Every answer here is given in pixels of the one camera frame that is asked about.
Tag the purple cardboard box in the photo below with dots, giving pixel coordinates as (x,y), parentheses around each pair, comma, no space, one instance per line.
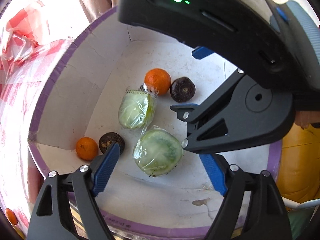
(162,55)

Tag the patterned beige curtain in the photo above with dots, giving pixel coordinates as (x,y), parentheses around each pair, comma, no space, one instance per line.
(95,0)

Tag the small mandarin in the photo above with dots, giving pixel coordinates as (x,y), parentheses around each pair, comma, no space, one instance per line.
(158,80)
(86,148)

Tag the cut green fruit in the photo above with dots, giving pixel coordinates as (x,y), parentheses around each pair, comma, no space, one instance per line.
(157,152)

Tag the large dark wrinkled passion fruit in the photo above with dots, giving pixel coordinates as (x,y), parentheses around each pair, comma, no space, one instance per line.
(182,90)

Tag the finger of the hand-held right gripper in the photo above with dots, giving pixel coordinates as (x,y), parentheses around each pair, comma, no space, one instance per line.
(202,53)
(212,120)

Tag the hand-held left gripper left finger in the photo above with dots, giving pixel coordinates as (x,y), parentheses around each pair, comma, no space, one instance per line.
(107,167)

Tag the red white plastic bag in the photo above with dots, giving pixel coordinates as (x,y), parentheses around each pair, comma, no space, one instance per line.
(20,92)

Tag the green cloth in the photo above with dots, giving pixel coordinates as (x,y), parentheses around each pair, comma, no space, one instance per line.
(297,225)

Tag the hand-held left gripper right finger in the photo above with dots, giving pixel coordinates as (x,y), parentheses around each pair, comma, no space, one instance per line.
(213,172)

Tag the small dark passion fruit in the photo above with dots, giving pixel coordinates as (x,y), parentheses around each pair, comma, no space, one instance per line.
(107,140)

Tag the large green fruit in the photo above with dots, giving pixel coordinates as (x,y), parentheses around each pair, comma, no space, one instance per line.
(136,110)

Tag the large orange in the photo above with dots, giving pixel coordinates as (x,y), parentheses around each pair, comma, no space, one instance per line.
(11,216)

